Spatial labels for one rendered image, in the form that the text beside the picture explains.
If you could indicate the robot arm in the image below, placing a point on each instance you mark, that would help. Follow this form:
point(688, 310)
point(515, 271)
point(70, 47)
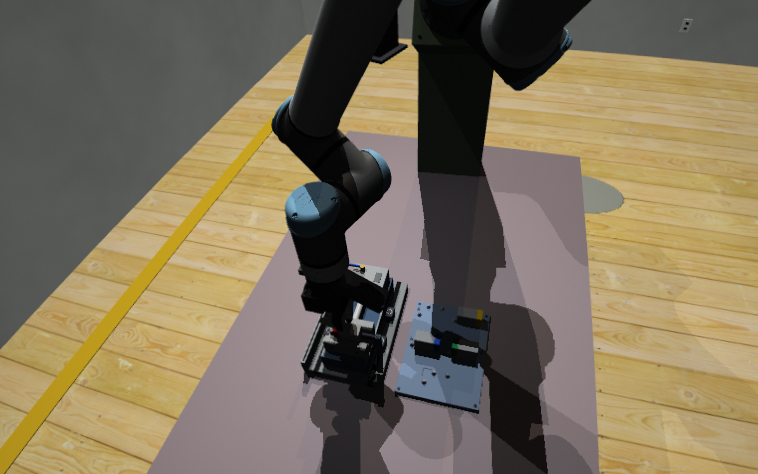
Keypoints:
point(513, 38)

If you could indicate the red block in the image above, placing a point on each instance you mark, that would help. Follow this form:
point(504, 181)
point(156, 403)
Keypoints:
point(354, 332)

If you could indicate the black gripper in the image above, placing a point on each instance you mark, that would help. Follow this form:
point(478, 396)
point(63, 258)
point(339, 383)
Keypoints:
point(327, 296)

